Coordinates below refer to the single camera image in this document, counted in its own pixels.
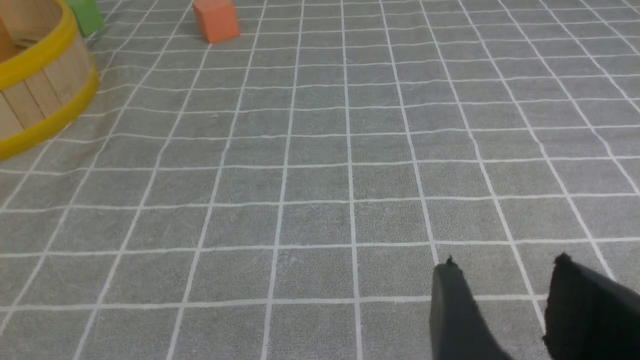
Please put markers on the orange cube block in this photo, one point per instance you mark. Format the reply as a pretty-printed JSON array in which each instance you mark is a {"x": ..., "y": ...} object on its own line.
[{"x": 216, "y": 20}]

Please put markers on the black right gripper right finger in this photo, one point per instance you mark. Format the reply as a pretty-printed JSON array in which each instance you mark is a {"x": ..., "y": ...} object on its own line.
[{"x": 588, "y": 316}]

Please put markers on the green cube block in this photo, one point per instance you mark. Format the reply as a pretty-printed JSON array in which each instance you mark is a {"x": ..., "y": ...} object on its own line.
[{"x": 88, "y": 16}]

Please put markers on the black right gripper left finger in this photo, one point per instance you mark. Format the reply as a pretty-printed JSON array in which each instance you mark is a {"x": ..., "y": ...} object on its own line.
[{"x": 458, "y": 330}]

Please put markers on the grey white checked tablecloth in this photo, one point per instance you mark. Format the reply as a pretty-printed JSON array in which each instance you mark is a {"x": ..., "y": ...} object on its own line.
[{"x": 285, "y": 195}]

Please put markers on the yellow bamboo steamer basket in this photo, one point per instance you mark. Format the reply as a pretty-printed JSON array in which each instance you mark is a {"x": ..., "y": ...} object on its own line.
[{"x": 48, "y": 75}]

